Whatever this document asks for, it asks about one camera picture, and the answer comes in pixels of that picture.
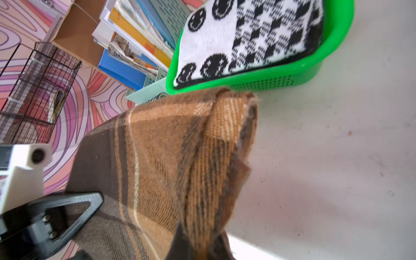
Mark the left black wire basket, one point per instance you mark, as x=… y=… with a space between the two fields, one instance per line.
x=24 y=114

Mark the smiley face checked scarf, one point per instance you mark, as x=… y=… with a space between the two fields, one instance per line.
x=224 y=38

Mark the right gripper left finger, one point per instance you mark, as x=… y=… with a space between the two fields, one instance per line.
x=180 y=248

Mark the magazines in organizer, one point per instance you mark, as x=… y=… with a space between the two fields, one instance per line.
x=118 y=17

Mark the blue folder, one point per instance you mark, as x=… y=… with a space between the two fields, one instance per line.
x=121 y=72

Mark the green plastic basket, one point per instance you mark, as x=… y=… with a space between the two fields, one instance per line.
x=338 y=20

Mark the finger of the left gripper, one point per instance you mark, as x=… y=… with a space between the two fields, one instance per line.
x=41 y=228

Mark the brown plaid scarf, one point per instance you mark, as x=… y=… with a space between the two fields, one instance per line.
x=182 y=159

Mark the brown cardboard folder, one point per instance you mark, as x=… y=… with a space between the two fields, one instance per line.
x=74 y=35

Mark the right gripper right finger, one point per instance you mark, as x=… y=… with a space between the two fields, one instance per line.
x=221 y=248

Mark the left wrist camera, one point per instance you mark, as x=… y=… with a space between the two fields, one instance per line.
x=22 y=173

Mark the mint green file organizer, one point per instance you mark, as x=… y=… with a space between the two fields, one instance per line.
x=168 y=18

